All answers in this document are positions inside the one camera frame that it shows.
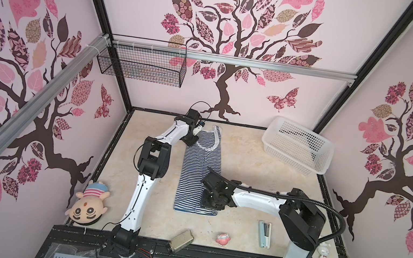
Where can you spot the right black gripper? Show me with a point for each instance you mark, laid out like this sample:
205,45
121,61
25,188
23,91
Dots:
209,197

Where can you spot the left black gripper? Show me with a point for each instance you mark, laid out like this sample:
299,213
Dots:
190,143

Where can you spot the blue white striped tank top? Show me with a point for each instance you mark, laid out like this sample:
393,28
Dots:
198,160

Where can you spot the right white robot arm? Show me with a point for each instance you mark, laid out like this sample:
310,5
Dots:
307,222

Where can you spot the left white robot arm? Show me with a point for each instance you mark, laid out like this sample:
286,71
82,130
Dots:
152,164

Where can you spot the pink denture toy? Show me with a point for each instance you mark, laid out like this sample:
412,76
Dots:
223,239

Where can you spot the tan rectangular box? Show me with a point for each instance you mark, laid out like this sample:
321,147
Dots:
181,241

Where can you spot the grey white stapler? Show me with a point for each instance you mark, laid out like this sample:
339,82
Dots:
264,234

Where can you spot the white plastic laundry basket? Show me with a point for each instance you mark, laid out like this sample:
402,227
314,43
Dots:
297,146

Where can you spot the small white rabbit figurine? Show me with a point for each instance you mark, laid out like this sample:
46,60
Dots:
323,250

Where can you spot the plush doll head toy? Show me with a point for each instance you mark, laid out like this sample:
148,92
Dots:
89,206

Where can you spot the black wire mesh basket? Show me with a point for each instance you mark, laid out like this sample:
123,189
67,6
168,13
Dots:
147,60

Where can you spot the rear aluminium frame bar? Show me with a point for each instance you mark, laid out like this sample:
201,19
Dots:
237,61

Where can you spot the aluminium frame bar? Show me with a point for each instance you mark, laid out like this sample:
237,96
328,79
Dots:
237,61
26,115

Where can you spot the left aluminium frame bar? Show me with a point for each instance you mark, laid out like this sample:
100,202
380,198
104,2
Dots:
26,115

